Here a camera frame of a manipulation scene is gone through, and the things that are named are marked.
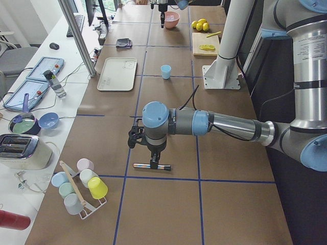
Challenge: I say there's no aluminium frame post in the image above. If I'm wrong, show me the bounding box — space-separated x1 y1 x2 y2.
58 0 96 78

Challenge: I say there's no black computer mouse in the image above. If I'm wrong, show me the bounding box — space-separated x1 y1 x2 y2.
49 42 60 50

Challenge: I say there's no light blue plastic cup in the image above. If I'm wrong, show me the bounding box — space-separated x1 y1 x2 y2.
160 64 172 80

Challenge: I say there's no grey plastic cup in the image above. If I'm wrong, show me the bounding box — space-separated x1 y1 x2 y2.
64 193 83 215

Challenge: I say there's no green plastic cup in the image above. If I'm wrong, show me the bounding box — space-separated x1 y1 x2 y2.
59 182 75 199

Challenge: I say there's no yellow plastic cup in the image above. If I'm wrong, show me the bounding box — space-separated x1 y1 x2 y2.
88 177 108 200

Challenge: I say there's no cream bear serving tray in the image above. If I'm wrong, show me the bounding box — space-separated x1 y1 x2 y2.
97 58 137 91

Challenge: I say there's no yellow-green plastic knife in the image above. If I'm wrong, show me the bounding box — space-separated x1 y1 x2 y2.
206 31 222 38

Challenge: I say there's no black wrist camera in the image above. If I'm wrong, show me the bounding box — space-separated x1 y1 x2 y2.
128 118 147 149

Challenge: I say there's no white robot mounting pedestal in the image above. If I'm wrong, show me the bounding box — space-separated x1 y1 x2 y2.
202 0 255 90

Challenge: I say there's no red bottle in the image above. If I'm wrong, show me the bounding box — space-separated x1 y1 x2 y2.
1 210 31 230

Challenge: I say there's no blue plastic cup on rack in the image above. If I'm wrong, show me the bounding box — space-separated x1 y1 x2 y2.
51 171 69 188

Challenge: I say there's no clear water bottle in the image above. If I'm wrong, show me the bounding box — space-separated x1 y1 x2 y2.
43 70 66 97

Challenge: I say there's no white plastic cup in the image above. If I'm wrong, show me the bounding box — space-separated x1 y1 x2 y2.
80 168 98 188

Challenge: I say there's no blue teach pendant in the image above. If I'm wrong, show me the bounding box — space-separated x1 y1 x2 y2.
3 79 50 111
26 57 64 81

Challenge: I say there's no grey folded cloth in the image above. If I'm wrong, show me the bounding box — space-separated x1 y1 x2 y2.
115 38 132 48

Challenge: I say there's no pink bowl of ice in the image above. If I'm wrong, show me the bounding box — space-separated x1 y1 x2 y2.
164 11 180 29

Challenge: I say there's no lemon slices stack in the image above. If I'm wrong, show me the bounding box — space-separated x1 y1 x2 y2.
199 44 216 51

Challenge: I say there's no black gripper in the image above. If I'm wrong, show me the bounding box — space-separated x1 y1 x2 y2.
147 145 166 169
158 4 168 28

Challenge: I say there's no blue saucepan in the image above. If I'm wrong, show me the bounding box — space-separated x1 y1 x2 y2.
8 93 41 135

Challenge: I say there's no yellow lemon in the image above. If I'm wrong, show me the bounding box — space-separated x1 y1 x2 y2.
196 23 203 31
202 22 210 32
198 18 207 24
191 21 198 29

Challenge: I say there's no black keyboard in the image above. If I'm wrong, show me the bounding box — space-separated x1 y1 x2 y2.
66 14 85 38

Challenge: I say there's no steel muddler with black tip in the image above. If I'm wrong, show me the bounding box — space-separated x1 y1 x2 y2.
133 163 171 171

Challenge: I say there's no white wire cup rack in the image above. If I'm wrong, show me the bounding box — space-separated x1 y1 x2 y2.
59 160 107 220

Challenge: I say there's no wooden cutting board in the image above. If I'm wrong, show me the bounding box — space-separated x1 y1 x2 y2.
192 33 220 57

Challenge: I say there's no pink plastic cup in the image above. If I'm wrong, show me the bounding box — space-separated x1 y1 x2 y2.
77 158 94 172

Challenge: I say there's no blue bowl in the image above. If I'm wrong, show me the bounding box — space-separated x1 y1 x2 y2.
38 112 59 129

